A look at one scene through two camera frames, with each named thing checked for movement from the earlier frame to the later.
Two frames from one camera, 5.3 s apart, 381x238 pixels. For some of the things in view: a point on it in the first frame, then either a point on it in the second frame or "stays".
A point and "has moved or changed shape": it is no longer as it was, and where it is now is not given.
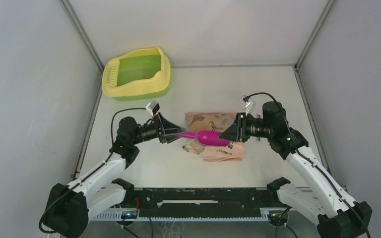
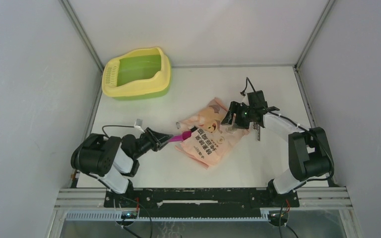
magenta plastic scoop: [207, 138] has moved or changed shape
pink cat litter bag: [217, 122] has moved or changed shape
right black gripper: [238, 131] -> [233, 108]
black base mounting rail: [201, 202] stays
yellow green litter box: [141, 74] stays
